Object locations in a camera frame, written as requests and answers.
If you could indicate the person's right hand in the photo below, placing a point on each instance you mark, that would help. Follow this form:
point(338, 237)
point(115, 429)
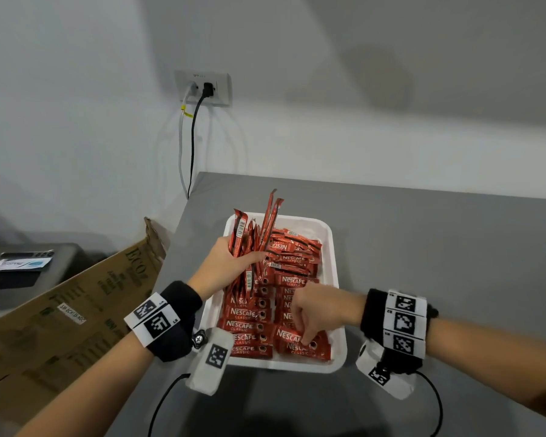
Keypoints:
point(323, 309)

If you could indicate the person's left hand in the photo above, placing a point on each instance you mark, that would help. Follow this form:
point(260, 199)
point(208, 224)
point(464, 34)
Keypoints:
point(218, 268)

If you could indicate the bunch of Nescafe sachets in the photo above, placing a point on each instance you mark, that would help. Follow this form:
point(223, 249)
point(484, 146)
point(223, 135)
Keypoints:
point(255, 236)

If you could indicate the pile of red Nescafe sachets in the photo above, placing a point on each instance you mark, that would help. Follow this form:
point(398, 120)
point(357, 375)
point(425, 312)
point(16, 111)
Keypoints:
point(295, 268)

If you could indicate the white plastic tray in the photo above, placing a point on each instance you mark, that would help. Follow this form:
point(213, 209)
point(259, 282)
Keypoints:
point(327, 250)

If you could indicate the person's right forearm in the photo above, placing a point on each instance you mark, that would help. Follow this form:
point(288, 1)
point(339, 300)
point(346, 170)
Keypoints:
point(496, 364)

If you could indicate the person's left forearm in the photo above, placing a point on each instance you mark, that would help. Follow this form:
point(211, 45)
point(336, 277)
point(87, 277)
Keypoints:
point(86, 391)

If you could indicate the black left wristband with markers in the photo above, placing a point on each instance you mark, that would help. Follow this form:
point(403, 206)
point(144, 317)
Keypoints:
point(182, 300)

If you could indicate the black wristband with markers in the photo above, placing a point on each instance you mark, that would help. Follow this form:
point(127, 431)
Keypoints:
point(372, 314)
point(182, 300)

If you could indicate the black right wristband with markers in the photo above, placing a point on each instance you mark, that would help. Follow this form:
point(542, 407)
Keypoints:
point(372, 314)

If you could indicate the black power plug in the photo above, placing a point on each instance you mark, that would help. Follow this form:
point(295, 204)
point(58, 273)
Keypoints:
point(208, 90)

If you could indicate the brown cardboard box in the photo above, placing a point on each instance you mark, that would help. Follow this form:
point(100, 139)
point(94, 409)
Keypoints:
point(50, 336)

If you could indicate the dark grey printer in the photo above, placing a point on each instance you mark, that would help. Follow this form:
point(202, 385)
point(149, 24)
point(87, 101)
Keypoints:
point(32, 286)

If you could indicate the flat black device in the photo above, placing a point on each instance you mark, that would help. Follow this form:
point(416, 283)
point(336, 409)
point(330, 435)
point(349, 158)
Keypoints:
point(27, 254)

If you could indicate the white and blue packet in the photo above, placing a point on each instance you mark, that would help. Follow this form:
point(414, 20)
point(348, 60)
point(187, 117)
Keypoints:
point(20, 264)

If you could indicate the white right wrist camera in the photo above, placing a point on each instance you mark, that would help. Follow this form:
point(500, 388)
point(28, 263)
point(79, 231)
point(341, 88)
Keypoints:
point(391, 386)

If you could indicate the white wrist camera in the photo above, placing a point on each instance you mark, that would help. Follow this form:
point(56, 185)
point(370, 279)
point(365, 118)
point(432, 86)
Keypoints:
point(391, 386)
point(204, 375)

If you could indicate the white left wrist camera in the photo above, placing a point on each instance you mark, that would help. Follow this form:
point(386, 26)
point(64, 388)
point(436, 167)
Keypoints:
point(204, 375)

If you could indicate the grey wall socket plate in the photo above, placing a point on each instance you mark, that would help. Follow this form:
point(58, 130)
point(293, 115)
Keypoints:
point(223, 88)

